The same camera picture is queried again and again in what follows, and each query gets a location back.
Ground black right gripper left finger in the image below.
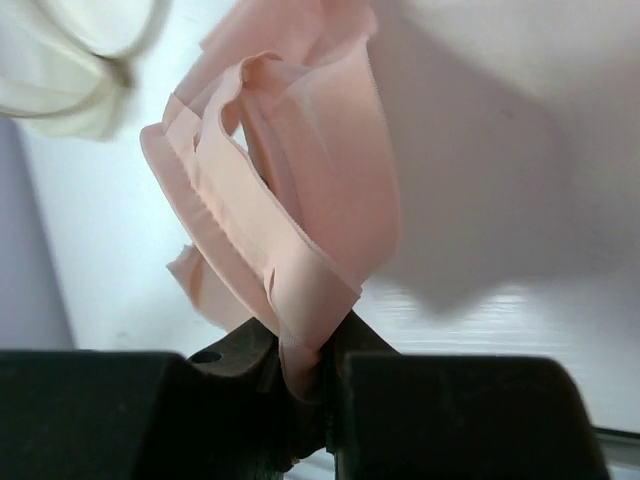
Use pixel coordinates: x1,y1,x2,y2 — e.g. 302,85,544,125
1,320,325,479

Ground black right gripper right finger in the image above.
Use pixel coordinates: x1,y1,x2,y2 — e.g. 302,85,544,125
322,314,608,479

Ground pink bra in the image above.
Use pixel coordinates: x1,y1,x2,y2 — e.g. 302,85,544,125
141,1,401,403

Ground aluminium mounting rail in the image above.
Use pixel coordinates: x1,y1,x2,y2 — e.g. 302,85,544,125
594,427,640,447

